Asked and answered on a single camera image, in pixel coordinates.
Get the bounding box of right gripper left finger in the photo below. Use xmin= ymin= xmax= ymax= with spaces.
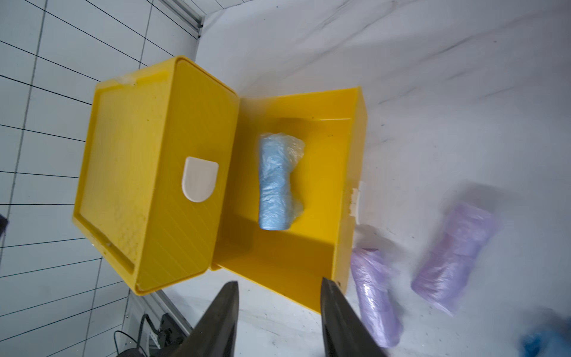
xmin=170 ymin=281 xmax=239 ymax=357

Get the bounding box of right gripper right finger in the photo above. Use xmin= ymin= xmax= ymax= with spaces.
xmin=321 ymin=278 xmax=387 ymax=357

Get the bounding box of yellow drawer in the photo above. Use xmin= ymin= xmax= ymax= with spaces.
xmin=212 ymin=87 xmax=367 ymax=312

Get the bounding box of blue bag roll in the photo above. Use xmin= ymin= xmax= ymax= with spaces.
xmin=520 ymin=319 xmax=570 ymax=357
xmin=258 ymin=133 xmax=305 ymax=231

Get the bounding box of yellow drawer cabinet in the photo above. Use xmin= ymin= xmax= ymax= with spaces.
xmin=73 ymin=56 xmax=239 ymax=296

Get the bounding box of purple bag roll upper middle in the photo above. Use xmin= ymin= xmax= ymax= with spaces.
xmin=351 ymin=248 xmax=403 ymax=348

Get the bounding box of purple bag roll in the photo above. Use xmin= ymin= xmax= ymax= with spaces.
xmin=351 ymin=248 xmax=403 ymax=348
xmin=411 ymin=202 xmax=496 ymax=315

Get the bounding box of purple bag roll top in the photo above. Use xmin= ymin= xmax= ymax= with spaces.
xmin=411 ymin=202 xmax=496 ymax=315

